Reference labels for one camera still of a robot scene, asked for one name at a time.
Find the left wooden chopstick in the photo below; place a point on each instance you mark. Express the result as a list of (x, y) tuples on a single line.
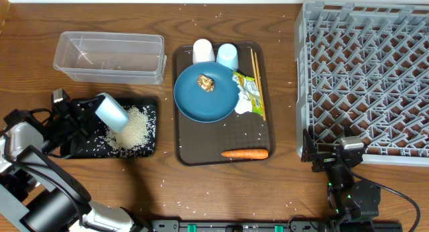
[(254, 70)]

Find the white plastic cup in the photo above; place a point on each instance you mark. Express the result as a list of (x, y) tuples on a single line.
[(202, 51)]

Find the light blue bowl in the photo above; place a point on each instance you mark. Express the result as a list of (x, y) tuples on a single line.
[(112, 113)]

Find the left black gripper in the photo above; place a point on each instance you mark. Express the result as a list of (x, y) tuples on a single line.
[(84, 112)]

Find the clear plastic bin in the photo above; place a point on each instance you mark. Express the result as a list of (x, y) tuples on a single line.
[(111, 57)]

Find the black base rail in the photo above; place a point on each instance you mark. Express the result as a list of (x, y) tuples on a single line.
[(292, 226)]

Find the orange carrot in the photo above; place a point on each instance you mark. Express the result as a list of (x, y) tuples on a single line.
[(256, 154)]

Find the white rice pile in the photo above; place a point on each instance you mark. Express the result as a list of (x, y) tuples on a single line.
[(138, 138)]

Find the brown food scrap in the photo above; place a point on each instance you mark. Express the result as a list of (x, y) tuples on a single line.
[(206, 83)]

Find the green yellow snack wrapper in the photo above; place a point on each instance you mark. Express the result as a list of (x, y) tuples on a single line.
[(248, 84)]

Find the light blue plastic cup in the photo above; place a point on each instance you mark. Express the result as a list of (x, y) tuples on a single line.
[(227, 56)]

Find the right wooden chopstick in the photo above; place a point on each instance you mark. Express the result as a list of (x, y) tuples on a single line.
[(259, 83)]

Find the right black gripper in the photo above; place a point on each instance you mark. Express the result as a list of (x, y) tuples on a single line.
[(310, 153)]

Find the dark blue plate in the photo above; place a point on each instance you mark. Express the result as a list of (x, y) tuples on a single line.
[(199, 105)]

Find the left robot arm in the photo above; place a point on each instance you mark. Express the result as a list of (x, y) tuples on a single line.
[(36, 193)]

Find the black waste tray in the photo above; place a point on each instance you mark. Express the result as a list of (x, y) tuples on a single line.
[(66, 150)]

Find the crumpled white tissue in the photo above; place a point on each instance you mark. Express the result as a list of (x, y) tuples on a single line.
[(244, 103)]

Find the dark brown serving tray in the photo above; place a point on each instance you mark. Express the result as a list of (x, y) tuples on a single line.
[(199, 144)]

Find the grey dishwasher rack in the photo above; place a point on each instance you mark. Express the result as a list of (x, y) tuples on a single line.
[(364, 65)]

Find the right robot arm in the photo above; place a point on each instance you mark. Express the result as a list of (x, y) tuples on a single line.
[(355, 202)]

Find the wooden chopstick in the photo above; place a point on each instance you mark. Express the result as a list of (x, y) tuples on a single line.
[(254, 70), (259, 83)]

